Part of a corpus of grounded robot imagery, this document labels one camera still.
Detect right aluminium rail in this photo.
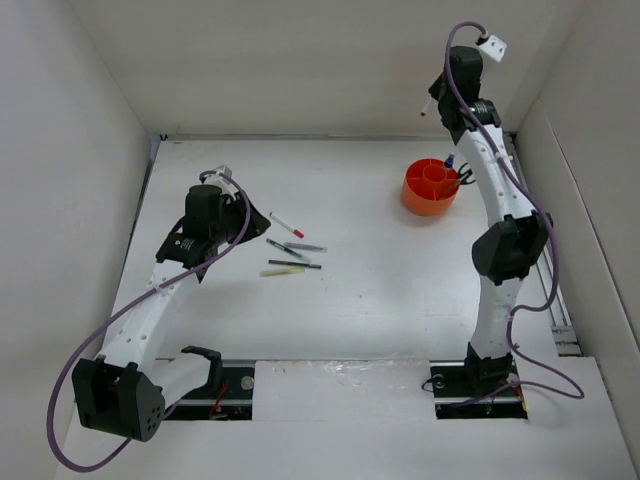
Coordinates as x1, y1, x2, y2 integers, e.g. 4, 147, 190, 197
503, 133, 583, 357

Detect back aluminium rail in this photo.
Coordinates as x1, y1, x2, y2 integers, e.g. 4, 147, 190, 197
159, 133, 450, 142

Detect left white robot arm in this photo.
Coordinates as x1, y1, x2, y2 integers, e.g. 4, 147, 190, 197
72, 177, 270, 442

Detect yellow highlighter pen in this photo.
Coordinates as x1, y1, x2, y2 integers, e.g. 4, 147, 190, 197
259, 267, 305, 277

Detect purple cable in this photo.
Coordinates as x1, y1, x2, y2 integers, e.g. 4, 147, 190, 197
444, 20, 586, 407
45, 169, 254, 474

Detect green black pen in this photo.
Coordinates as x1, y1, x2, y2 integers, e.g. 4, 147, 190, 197
265, 238, 304, 259

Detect black slim pen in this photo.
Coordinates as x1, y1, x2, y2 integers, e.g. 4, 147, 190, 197
268, 259, 322, 270

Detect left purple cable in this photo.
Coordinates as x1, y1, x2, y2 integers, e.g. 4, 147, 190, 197
45, 169, 254, 474

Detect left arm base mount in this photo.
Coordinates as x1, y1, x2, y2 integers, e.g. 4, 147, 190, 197
168, 360, 256, 421

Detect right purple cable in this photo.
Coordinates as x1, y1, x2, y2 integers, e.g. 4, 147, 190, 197
444, 20, 586, 407

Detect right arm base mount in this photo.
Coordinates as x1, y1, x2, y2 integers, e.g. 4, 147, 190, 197
422, 361, 528, 420

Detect orange round organizer container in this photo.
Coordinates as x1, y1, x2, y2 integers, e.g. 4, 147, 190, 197
401, 158, 459, 216

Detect white pen purple cap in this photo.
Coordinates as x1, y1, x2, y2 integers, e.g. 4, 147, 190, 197
420, 98, 434, 117

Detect aluminium rail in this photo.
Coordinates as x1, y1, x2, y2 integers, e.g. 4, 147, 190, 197
503, 133, 583, 357
159, 133, 450, 142

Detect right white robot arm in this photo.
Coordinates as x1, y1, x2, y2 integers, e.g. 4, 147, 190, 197
429, 46, 548, 404

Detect white marker red cap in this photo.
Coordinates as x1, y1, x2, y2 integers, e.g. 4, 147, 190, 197
269, 212, 305, 239

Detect grey purple pen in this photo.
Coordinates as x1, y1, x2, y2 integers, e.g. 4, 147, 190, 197
284, 242, 327, 253

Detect black handled scissors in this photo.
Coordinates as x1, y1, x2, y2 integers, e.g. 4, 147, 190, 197
441, 163, 476, 197

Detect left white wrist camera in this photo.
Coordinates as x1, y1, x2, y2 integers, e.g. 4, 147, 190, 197
199, 165, 237, 196

